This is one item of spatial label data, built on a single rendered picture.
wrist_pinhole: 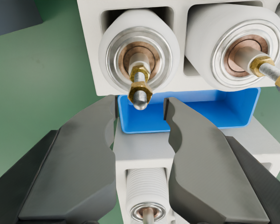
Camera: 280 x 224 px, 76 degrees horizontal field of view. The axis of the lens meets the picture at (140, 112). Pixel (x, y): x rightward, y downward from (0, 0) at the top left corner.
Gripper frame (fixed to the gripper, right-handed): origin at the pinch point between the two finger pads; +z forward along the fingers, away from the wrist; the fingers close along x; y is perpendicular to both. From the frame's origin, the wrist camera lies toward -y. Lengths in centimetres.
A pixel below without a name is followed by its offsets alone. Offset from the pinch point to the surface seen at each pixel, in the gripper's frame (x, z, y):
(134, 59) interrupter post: -0.6, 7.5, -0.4
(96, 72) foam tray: -6.6, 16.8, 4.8
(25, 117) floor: -33, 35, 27
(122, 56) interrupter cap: -2.0, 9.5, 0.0
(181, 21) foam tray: 5.6, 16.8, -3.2
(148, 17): 0.7, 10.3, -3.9
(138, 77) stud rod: -0.2, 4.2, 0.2
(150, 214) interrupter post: 3.7, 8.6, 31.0
